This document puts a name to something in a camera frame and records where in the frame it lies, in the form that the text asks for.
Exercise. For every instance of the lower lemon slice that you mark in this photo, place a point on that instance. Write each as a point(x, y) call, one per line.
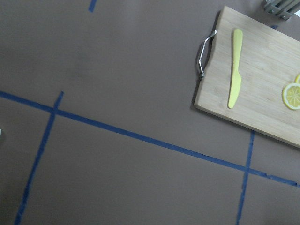
point(291, 96)

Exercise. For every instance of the bamboo cutting board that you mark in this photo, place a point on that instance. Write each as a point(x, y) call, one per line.
point(269, 61)

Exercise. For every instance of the grey metal stand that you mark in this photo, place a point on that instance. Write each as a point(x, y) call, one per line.
point(283, 9)

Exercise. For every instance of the yellow plastic knife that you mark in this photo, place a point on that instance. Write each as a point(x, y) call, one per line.
point(235, 78)

